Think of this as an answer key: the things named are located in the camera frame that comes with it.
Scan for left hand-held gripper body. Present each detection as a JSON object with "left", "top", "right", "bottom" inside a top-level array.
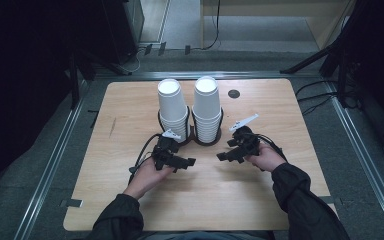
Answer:
[{"left": 151, "top": 129, "right": 182, "bottom": 172}]

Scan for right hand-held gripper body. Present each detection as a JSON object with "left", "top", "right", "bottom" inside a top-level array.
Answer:
[{"left": 226, "top": 113, "right": 262, "bottom": 158}]

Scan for black wire cup rack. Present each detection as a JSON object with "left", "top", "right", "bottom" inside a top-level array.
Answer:
[{"left": 156, "top": 105, "right": 225, "bottom": 148}]

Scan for stack of white paper cups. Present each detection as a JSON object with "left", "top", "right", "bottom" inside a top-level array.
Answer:
[
  {"left": 156, "top": 78, "right": 192, "bottom": 144},
  {"left": 191, "top": 76, "right": 223, "bottom": 144}
]

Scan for person's right hand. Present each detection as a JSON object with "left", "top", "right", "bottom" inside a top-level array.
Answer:
[{"left": 245, "top": 142, "right": 288, "bottom": 173}]

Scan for person's left hand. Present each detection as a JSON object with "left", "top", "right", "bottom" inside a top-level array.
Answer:
[{"left": 123, "top": 157, "right": 175, "bottom": 200}]

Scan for grey tape strip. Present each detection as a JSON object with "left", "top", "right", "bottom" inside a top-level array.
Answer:
[
  {"left": 319, "top": 195, "right": 343, "bottom": 205},
  {"left": 59, "top": 198, "right": 84, "bottom": 208}
]

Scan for black stand with legs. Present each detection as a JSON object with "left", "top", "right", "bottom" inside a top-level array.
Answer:
[{"left": 67, "top": 48, "right": 133, "bottom": 110}]

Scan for black tripod stand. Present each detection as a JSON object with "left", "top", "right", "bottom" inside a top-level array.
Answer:
[{"left": 279, "top": 0, "right": 384, "bottom": 109}]

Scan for black cabinet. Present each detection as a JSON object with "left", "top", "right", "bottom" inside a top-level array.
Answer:
[{"left": 101, "top": 0, "right": 145, "bottom": 66}]

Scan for light wooden cabinet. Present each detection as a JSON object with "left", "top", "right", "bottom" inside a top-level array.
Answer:
[{"left": 199, "top": 0, "right": 358, "bottom": 51}]

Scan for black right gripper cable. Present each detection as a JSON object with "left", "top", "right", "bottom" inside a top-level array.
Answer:
[{"left": 255, "top": 133, "right": 288, "bottom": 163}]

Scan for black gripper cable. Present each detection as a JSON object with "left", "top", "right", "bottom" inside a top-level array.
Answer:
[
  {"left": 255, "top": 133, "right": 288, "bottom": 163},
  {"left": 128, "top": 133, "right": 163, "bottom": 184}
]

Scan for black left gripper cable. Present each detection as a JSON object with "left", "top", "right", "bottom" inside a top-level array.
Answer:
[{"left": 128, "top": 133, "right": 163, "bottom": 184}]

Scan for black floor cables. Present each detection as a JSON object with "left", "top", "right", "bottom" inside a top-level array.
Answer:
[{"left": 294, "top": 79, "right": 340, "bottom": 117}]

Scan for metal floor rail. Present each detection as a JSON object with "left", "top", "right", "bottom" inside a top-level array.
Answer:
[
  {"left": 324, "top": 81, "right": 384, "bottom": 240},
  {"left": 13, "top": 81, "right": 89, "bottom": 240}
]

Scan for black hanging cable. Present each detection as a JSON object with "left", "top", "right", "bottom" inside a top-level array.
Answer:
[{"left": 193, "top": 0, "right": 222, "bottom": 52}]

